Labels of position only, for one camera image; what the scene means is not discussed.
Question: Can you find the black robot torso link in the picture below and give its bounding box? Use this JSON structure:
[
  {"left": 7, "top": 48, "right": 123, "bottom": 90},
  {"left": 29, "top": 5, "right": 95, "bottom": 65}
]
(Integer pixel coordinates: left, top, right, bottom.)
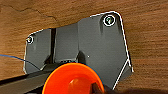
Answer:
[{"left": 0, "top": 63, "right": 62, "bottom": 94}]

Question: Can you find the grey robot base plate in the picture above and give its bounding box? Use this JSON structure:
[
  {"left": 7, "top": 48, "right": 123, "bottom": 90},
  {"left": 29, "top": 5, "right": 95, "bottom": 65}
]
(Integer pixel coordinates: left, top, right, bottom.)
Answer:
[{"left": 22, "top": 10, "right": 135, "bottom": 91}]

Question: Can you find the thin blue cable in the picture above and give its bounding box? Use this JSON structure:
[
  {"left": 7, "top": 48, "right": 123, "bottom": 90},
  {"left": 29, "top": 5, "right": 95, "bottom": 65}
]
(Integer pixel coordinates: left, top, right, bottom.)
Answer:
[{"left": 0, "top": 53, "right": 28, "bottom": 63}]

